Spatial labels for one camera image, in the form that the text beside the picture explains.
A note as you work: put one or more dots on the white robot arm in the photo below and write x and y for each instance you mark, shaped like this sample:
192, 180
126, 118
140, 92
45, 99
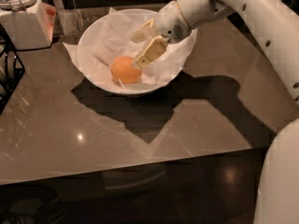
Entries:
275, 28

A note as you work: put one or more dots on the white ceramic clip-top jar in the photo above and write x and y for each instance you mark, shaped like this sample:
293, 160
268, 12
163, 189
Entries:
28, 23

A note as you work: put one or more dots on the orange fruit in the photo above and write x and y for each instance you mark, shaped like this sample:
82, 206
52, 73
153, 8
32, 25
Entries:
122, 70

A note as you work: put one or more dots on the black wire rack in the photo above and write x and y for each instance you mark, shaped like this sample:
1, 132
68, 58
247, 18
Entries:
11, 68

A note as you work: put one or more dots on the white bowl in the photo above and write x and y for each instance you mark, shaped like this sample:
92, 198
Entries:
90, 47

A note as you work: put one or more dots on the clear plastic container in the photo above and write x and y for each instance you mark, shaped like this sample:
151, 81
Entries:
71, 21

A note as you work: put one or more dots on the white crumpled paper liner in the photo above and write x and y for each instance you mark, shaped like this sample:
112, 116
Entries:
109, 41

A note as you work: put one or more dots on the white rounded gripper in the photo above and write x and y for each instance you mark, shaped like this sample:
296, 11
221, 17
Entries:
169, 23

